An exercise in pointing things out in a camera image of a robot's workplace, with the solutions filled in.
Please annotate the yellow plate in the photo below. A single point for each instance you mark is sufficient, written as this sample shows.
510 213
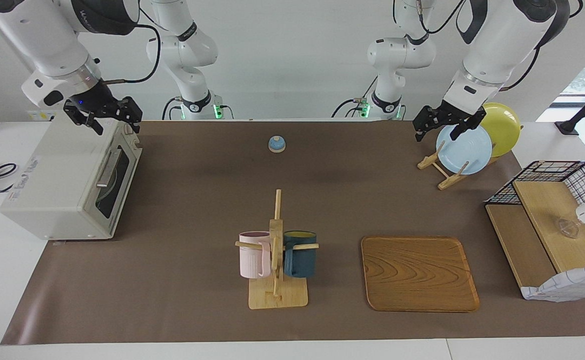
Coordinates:
505 127

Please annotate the white toaster oven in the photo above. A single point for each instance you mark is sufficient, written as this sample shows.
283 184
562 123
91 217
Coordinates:
57 180

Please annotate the wooden plate rack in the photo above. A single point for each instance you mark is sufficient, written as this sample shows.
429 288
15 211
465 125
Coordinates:
450 181

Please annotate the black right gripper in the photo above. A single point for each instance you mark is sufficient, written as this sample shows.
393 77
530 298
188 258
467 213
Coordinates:
95 100

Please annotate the wooden tray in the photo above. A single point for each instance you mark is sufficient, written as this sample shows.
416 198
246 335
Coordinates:
417 275

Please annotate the brown table mat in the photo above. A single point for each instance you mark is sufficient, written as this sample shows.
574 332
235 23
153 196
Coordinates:
197 200

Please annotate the white wall socket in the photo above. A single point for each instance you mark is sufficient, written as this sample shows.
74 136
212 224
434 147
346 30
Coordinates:
40 116

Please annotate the dark blue mug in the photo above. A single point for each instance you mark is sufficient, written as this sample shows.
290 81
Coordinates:
300 260

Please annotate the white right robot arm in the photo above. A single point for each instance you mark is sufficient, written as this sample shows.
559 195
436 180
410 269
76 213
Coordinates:
42 45

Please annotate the oven control knob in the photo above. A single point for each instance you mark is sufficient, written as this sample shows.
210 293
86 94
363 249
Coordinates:
128 129
136 145

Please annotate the light blue plate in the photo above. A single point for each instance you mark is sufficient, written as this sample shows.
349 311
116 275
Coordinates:
472 147

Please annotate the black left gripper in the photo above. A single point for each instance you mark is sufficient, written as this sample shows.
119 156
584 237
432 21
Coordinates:
447 116

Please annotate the white checkered cloth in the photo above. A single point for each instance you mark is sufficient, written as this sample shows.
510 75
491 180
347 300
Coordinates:
572 285

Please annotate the clear glass cup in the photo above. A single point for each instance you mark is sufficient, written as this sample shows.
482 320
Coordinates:
568 229

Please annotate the pink mug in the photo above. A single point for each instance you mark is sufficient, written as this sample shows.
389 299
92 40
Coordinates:
252 257

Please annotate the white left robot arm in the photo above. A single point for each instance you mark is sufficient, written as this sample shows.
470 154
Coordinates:
502 45

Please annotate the wooden mug tree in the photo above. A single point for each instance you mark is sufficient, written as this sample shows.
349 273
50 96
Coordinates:
277 295

